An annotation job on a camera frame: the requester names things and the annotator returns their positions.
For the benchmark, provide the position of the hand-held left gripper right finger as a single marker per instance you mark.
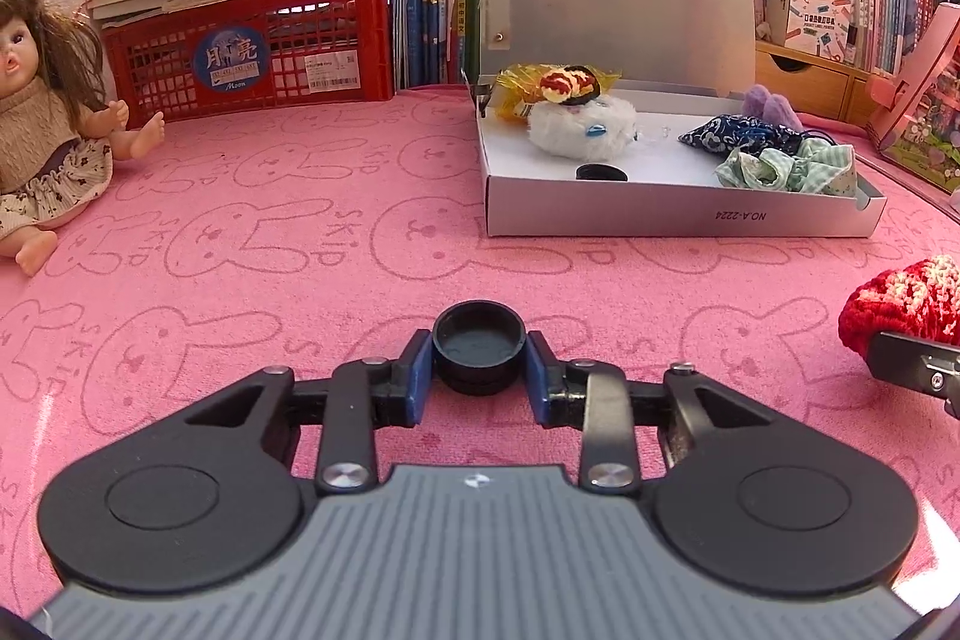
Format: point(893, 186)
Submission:
point(538, 385)

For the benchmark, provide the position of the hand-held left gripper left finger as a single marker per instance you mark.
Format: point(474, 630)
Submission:
point(416, 385)

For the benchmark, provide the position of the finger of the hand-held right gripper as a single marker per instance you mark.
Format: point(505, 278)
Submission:
point(915, 362)

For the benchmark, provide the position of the red crocheted piece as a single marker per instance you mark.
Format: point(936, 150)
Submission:
point(900, 302)

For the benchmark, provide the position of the black round lid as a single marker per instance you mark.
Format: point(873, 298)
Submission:
point(480, 340)
point(600, 173)

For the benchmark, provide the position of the green gingham floral scrunchie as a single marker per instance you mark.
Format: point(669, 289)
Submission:
point(780, 171)

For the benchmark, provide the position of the white fluffy plush toy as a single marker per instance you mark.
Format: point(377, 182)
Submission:
point(570, 134)

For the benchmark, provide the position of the dark blue patterned scrunchie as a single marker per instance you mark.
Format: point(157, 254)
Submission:
point(727, 134)

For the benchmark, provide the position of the yellow bread packet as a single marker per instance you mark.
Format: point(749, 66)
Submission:
point(517, 85)

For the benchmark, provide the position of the pink rabbit print towel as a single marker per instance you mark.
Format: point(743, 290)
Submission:
point(300, 235)

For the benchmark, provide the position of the pink triangular toy house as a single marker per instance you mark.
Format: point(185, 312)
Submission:
point(930, 123)

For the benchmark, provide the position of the black binder clip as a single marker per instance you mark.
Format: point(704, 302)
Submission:
point(484, 100)

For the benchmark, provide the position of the purple scrunchie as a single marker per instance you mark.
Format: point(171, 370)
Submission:
point(769, 104)

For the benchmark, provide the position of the wooden drawer organizer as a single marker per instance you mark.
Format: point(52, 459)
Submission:
point(810, 78)

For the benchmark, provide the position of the illustrated printer carton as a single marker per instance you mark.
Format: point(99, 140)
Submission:
point(817, 18)

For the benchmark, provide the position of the red plastic crate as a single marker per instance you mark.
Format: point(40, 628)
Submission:
point(337, 33)

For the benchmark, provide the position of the brown haired baby doll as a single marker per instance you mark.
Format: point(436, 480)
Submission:
point(37, 123)

